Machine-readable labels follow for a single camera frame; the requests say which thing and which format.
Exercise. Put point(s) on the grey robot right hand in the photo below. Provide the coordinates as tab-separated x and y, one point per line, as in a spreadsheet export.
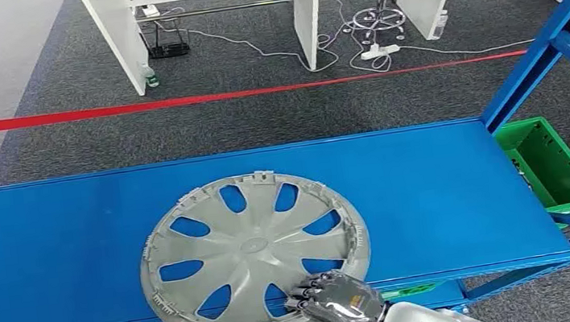
344	303

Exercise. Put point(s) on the small white power strip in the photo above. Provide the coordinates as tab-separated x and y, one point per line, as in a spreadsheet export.
151	10

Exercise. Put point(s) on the blue metal shelf rack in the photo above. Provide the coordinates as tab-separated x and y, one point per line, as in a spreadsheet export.
428	192

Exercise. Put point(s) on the clear plastic bottle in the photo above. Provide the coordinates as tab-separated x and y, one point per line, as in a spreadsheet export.
440	25

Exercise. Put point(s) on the wide white desk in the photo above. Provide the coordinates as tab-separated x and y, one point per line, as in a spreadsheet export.
115	34

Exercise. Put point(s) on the grey plastic wheel cover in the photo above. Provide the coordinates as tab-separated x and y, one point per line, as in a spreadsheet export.
241	250

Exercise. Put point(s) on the clear bottle with green label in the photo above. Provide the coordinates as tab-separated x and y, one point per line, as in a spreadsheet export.
149	77

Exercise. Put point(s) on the green plastic crate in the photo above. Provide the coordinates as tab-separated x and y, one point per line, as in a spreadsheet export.
549	167

